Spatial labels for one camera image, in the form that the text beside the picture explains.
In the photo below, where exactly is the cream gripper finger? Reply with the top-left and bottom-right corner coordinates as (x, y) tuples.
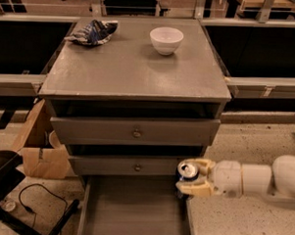
(183, 158), (215, 176)
(175, 179), (215, 198)

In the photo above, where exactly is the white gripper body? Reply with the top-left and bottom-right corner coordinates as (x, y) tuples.
(211, 160), (242, 197)

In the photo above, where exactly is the blue pepsi can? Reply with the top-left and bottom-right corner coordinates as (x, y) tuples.
(175, 161), (201, 201)

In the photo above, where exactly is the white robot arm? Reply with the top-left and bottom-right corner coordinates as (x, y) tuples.
(175, 155), (295, 210)

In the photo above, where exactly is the grey top drawer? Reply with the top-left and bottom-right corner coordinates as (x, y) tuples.
(50, 117), (220, 146)

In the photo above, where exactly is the brass middle drawer knob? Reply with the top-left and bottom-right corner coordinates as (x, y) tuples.
(134, 164), (141, 172)

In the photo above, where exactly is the brass drawer knob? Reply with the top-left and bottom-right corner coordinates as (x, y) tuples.
(134, 164), (141, 172)
(132, 129), (141, 139)

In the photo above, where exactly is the grey open bottom drawer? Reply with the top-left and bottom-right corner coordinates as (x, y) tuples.
(77, 175), (195, 235)

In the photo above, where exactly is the brass top drawer knob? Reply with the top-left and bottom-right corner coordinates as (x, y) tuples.
(132, 129), (141, 139)

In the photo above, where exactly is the grey middle drawer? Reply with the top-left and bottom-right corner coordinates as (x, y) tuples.
(69, 155), (184, 176)

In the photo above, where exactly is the grey drawer cabinet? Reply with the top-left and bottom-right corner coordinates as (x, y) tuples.
(33, 12), (235, 193)

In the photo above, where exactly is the white ceramic bowl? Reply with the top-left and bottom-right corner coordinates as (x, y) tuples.
(150, 27), (183, 56)

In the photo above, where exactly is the white cup in box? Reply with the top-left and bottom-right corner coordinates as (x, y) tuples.
(48, 131), (61, 149)

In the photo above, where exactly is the brown cardboard box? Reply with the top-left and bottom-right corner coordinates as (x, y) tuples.
(11, 100), (74, 179)

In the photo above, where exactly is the crumpled blue chip bag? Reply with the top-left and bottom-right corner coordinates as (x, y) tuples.
(65, 20), (119, 46)

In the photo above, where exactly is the small round floor disc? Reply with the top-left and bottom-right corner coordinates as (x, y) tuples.
(2, 200), (16, 212)

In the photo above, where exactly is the black cable on floor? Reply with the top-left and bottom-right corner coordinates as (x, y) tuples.
(16, 182), (69, 232)

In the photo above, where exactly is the black chair frame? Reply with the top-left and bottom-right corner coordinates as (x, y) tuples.
(0, 136), (82, 235)

